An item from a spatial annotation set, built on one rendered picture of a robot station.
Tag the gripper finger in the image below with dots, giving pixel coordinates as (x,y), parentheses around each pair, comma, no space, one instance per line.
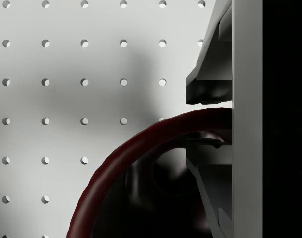
(215,178)
(210,74)

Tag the red mug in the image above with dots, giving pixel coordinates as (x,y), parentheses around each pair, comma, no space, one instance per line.
(131,153)

